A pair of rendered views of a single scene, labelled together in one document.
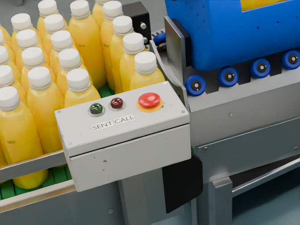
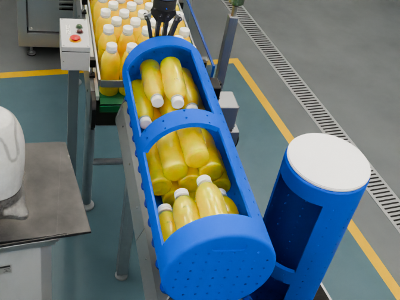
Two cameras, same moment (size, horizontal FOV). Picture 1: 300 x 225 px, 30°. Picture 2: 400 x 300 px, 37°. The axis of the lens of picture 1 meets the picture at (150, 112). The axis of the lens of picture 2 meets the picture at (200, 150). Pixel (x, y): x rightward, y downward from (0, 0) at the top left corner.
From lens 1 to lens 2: 2.21 m
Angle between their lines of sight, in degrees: 63
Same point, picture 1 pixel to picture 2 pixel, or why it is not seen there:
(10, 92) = (105, 11)
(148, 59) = (109, 44)
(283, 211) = not seen: outside the picture
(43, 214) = not seen: hidden behind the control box
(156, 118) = (63, 38)
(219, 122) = (121, 124)
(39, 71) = (117, 18)
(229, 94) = (127, 117)
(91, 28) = not seen: hidden behind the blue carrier
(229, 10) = (127, 63)
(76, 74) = (108, 26)
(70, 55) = (126, 27)
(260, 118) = (122, 144)
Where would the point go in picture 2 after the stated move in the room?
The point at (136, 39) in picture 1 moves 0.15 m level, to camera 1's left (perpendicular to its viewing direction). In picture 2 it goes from (129, 45) to (135, 25)
